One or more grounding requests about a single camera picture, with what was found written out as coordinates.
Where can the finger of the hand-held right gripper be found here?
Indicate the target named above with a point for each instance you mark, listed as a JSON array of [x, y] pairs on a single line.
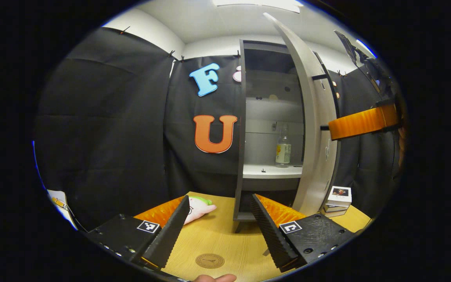
[[358, 123]]

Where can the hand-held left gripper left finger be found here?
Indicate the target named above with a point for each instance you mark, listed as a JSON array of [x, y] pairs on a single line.
[[170, 235]]

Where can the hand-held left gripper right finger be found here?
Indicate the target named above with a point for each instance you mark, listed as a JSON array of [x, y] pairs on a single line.
[[270, 235]]

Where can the round brown coaster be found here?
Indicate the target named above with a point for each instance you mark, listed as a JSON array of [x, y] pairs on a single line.
[[210, 261]]

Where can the clear glass bottle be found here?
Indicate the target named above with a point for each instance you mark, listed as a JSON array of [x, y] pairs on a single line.
[[283, 150]]

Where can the pink plush toy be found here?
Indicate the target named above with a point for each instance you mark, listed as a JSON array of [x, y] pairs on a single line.
[[198, 209]]

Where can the dark flat panel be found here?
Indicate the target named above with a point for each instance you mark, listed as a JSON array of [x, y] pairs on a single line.
[[346, 47]]

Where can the white desk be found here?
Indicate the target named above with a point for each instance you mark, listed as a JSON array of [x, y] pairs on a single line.
[[59, 201]]

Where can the black backdrop cloth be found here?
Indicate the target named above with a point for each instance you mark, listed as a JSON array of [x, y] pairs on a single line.
[[104, 129]]

